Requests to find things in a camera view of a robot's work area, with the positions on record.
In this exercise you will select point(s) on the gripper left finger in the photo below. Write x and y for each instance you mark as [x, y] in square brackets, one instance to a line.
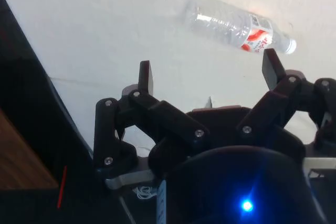
[168, 119]

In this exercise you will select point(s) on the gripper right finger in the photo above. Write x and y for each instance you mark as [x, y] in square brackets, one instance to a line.
[273, 103]

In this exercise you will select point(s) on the clear plastic bottle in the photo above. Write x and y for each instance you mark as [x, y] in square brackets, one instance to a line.
[223, 23]

